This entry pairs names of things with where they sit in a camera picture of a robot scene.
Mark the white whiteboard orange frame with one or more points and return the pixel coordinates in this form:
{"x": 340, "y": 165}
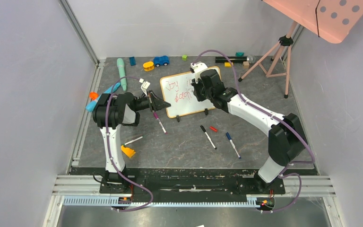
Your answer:
{"x": 178, "y": 91}

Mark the blue capped whiteboard marker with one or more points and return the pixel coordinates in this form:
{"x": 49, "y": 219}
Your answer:
{"x": 232, "y": 144}

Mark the red marker cap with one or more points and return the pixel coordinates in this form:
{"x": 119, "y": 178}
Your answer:
{"x": 213, "y": 129}

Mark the black cylinder tube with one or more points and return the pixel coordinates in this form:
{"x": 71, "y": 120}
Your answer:
{"x": 233, "y": 59}

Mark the purple capped whiteboard marker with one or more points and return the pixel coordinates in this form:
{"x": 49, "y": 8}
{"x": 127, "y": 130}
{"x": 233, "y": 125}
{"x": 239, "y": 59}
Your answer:
{"x": 160, "y": 123}

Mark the mint green toy tube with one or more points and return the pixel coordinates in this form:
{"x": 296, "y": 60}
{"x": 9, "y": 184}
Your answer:
{"x": 121, "y": 68}

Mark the beige wooden cube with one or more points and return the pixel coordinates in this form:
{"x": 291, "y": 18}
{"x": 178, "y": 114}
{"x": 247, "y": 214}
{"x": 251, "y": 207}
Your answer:
{"x": 246, "y": 65}

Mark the blue toy car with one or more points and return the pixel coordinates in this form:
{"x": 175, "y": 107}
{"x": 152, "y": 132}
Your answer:
{"x": 161, "y": 61}

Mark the orange wedge block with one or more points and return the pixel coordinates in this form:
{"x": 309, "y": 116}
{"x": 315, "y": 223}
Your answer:
{"x": 128, "y": 151}

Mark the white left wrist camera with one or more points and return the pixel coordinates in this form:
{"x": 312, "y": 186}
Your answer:
{"x": 144, "y": 85}

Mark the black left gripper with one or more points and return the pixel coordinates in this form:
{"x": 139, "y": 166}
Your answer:
{"x": 155, "y": 103}

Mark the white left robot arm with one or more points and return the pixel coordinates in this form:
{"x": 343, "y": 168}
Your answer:
{"x": 113, "y": 111}

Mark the black capped whiteboard marker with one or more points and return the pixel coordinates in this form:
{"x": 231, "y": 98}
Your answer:
{"x": 208, "y": 137}

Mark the green cube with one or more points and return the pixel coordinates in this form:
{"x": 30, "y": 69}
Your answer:
{"x": 184, "y": 57}

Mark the pink perforated board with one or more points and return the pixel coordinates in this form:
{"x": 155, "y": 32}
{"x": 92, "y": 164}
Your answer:
{"x": 331, "y": 20}

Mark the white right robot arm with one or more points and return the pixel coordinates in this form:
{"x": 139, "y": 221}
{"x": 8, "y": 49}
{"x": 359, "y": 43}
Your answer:
{"x": 286, "y": 139}

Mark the green capped whiteboard marker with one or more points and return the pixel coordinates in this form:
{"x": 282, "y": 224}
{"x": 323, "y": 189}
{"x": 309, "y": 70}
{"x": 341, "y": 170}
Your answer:
{"x": 131, "y": 141}

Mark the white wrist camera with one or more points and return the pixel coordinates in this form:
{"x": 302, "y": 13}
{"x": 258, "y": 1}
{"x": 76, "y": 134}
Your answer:
{"x": 197, "y": 69}
{"x": 144, "y": 85}

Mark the yellow oval toy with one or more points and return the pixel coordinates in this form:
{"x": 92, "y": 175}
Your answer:
{"x": 148, "y": 66}

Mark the orange toy piece left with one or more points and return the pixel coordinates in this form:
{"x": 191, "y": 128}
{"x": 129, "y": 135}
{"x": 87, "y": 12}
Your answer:
{"x": 93, "y": 95}

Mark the light blue toy tube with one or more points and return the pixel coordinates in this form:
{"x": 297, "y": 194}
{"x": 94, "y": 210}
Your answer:
{"x": 91, "y": 105}

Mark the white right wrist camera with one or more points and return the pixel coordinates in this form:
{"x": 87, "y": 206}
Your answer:
{"x": 197, "y": 69}

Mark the clear plastic ball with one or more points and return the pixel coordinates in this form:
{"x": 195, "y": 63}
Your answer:
{"x": 251, "y": 59}

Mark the dark blue block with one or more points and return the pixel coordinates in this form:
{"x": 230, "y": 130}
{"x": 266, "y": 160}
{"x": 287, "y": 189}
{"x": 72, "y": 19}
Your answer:
{"x": 132, "y": 61}

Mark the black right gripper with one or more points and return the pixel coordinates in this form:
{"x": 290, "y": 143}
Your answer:
{"x": 197, "y": 84}

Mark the pink tripod stand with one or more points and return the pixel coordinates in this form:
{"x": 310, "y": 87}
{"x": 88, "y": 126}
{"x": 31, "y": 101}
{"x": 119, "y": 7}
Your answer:
{"x": 284, "y": 42}

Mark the teal block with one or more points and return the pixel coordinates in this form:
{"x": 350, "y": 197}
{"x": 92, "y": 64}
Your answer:
{"x": 239, "y": 54}

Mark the yellow rectangular block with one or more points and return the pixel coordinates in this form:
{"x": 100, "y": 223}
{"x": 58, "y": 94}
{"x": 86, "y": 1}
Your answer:
{"x": 228, "y": 65}

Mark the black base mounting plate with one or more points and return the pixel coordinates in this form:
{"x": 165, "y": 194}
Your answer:
{"x": 177, "y": 185}

